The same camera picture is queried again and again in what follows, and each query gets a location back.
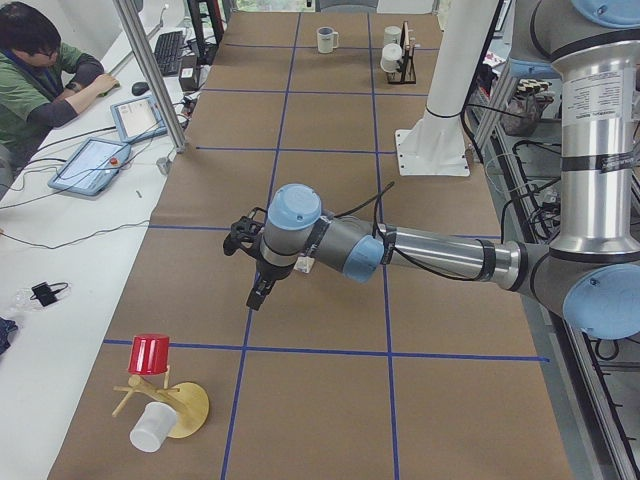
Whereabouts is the white mug with handle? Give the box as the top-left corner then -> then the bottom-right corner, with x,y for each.
316,26 -> 339,54

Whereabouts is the black computer mouse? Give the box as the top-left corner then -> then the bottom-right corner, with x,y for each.
131,81 -> 149,96

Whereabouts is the small black device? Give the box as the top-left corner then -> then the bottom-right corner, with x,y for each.
30,282 -> 69,307

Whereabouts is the red cup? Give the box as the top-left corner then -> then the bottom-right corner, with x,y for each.
127,333 -> 170,376

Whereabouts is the black keyboard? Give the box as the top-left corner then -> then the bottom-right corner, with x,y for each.
154,31 -> 184,76

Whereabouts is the person in green shirt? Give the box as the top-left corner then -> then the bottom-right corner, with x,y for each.
1,1 -> 119,172

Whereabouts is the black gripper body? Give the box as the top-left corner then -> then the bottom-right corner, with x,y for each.
254,260 -> 293,290

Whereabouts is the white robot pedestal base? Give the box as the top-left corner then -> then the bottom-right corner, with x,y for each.
396,0 -> 501,177

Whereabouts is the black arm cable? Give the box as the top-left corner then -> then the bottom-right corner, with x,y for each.
329,180 -> 489,281

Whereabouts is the aluminium frame post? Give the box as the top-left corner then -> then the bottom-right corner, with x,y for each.
113,0 -> 186,153

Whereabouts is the wooden cup tree stand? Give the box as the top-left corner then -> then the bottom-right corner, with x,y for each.
112,371 -> 210,439

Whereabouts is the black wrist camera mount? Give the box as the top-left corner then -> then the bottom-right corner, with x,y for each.
223,207 -> 267,259

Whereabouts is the white plastic cup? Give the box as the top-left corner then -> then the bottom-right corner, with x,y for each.
129,401 -> 178,453

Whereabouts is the small metal cylinder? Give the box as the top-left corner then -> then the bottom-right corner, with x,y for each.
156,158 -> 171,175

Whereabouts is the black wire cup rack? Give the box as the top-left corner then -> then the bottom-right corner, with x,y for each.
386,21 -> 417,85

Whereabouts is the blue teach pendant upright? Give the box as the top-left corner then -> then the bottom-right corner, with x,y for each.
110,95 -> 167,143

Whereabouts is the blue teach pendant flat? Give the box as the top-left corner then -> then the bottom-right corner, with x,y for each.
48,138 -> 131,197

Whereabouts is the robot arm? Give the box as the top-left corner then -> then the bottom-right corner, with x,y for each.
224,1 -> 639,339

